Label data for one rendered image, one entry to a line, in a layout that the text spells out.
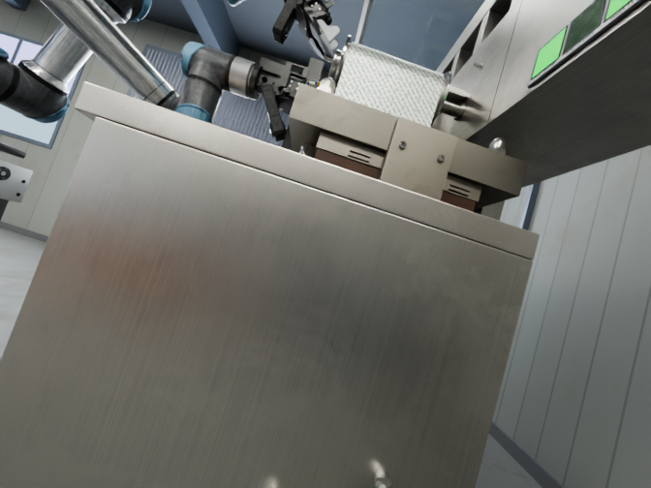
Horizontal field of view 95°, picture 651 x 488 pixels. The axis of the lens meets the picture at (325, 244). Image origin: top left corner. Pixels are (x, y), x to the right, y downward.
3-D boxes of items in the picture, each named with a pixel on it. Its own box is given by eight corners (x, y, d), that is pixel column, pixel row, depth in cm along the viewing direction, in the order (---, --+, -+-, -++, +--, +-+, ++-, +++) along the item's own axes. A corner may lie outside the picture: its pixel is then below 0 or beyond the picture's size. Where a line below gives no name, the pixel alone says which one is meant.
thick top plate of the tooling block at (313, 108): (292, 153, 63) (300, 127, 63) (466, 212, 65) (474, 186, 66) (288, 116, 47) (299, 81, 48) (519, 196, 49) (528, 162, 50)
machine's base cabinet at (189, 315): (244, 326, 283) (273, 241, 290) (309, 346, 287) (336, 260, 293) (-199, 842, 32) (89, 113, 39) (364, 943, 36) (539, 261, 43)
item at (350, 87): (317, 146, 68) (341, 73, 69) (414, 179, 69) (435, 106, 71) (317, 145, 67) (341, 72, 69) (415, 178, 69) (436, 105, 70)
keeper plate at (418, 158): (375, 185, 48) (394, 122, 48) (434, 204, 48) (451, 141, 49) (380, 181, 45) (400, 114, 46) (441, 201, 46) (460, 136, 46)
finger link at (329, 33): (350, 40, 72) (329, 10, 73) (329, 51, 72) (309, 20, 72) (348, 49, 76) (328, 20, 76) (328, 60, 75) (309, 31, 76)
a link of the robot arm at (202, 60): (187, 87, 70) (199, 54, 71) (232, 103, 71) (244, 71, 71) (172, 66, 62) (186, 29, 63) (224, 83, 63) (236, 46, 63)
